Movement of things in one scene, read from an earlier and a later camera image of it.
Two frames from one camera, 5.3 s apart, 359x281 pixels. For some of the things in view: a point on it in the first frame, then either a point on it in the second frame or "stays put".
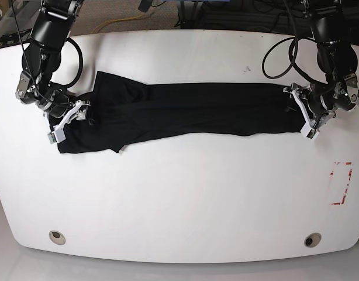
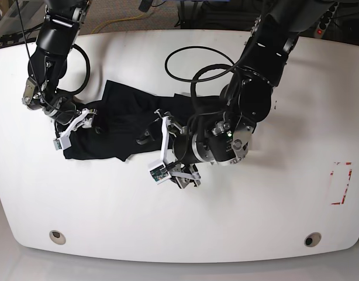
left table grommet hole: (57, 237) stays put
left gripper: (59, 116) -> (85, 120)
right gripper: (317, 114) -> (183, 176)
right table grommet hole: (312, 239) stays put
